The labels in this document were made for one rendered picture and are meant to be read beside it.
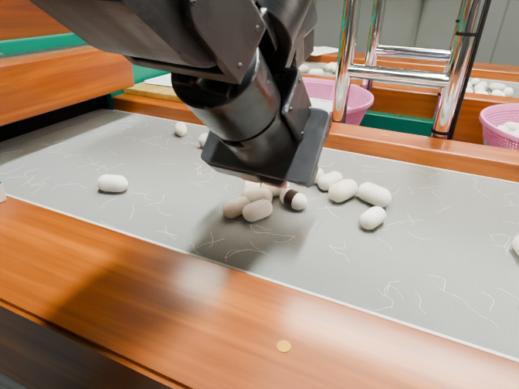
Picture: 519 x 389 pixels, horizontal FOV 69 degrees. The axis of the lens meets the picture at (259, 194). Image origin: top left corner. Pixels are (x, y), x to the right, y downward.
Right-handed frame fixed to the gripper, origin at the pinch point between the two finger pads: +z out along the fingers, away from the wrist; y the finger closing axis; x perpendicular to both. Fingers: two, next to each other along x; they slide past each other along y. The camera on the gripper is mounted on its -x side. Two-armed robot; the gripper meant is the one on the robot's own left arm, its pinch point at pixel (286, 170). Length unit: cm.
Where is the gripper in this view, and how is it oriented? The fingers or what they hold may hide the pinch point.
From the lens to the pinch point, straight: 40.7
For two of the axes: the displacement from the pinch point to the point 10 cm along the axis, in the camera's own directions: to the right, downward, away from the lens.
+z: 2.9, 2.7, 9.2
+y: -9.1, -2.2, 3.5
